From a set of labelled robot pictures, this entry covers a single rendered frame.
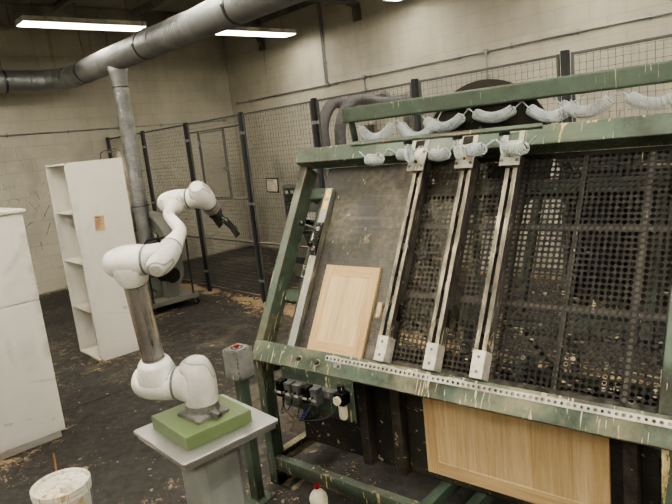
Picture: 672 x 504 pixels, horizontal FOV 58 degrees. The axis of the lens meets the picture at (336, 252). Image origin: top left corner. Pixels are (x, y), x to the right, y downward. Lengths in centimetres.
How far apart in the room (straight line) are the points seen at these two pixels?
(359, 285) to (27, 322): 263
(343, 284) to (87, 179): 381
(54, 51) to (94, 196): 511
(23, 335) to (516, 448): 347
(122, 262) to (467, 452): 187
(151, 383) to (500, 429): 163
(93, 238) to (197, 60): 651
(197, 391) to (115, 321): 396
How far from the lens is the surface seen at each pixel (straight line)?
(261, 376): 361
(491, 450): 312
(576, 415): 260
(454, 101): 370
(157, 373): 289
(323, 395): 319
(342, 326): 323
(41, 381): 503
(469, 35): 848
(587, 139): 288
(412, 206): 315
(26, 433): 511
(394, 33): 930
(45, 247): 1101
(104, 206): 659
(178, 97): 1206
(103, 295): 665
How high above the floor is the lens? 200
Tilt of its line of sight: 11 degrees down
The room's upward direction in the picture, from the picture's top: 6 degrees counter-clockwise
